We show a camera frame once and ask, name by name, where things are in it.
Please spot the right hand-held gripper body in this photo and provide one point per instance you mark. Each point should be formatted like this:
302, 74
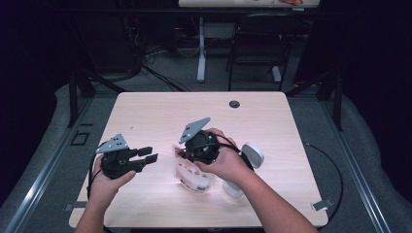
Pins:
202, 149

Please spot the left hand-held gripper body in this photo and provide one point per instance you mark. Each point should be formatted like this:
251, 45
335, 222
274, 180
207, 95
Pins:
118, 163

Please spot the red and white spouted pouch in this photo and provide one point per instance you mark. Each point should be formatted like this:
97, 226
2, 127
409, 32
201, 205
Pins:
191, 176

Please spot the white lidded container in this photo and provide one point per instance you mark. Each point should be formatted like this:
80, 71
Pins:
254, 153

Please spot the person's left hand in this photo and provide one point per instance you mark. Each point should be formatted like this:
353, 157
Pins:
103, 189

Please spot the person's right hand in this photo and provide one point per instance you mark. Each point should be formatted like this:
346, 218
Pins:
230, 163

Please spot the black round table grommet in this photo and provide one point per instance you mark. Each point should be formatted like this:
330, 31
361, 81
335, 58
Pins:
234, 104

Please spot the grey tape strip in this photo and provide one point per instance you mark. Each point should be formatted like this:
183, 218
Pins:
76, 206
322, 204

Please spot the black metal stand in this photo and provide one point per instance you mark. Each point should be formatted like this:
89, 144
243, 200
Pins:
73, 97
337, 103

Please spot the white desk leg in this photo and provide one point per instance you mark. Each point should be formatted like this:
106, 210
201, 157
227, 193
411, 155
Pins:
276, 73

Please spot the black folding chair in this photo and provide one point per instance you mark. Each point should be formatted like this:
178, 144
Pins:
264, 35

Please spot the light wooden background desk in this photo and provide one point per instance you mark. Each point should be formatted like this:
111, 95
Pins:
226, 3

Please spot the orange thing on desk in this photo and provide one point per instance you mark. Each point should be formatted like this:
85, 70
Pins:
291, 2

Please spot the aluminium floor rail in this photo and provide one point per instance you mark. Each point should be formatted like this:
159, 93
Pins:
39, 181
359, 181

